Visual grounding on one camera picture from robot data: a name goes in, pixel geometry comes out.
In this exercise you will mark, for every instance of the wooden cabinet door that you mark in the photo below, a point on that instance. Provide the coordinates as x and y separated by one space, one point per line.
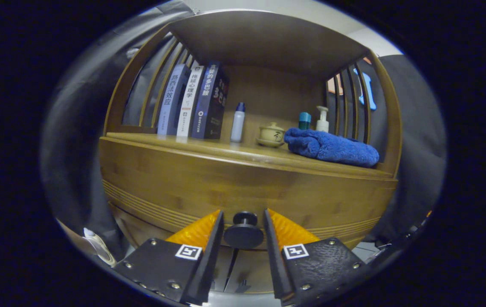
134 226
251 268

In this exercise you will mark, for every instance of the white bottle with blue cap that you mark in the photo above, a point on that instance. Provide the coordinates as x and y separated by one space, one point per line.
237 125

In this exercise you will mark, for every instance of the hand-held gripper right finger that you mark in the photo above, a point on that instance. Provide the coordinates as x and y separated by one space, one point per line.
273 264

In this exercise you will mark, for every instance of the white pump bottle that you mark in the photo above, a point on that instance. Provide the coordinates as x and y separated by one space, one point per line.
322 124

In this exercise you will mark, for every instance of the light blue book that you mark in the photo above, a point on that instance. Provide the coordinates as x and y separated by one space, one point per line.
171 102

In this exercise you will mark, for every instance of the blue towel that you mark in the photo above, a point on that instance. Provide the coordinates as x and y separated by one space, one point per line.
332 147

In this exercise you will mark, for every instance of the white book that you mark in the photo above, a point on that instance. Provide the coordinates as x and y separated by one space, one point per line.
189 104

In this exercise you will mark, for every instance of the wooden countertop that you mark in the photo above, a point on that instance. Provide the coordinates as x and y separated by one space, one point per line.
226 148

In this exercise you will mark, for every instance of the wooden drawer with black knob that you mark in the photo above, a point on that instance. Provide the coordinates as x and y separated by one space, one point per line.
183 179

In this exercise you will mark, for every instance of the cream lidded teacup with saucer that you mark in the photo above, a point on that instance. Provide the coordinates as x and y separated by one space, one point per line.
271 135

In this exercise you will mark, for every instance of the dark blue book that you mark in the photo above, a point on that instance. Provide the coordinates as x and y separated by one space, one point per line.
209 106

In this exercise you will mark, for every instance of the wooden cabinet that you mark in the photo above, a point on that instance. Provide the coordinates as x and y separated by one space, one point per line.
268 42

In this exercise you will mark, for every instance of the teal bottle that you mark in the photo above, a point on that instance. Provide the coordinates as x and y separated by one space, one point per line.
304 120

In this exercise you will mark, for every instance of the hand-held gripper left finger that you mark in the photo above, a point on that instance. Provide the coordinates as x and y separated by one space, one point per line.
209 273

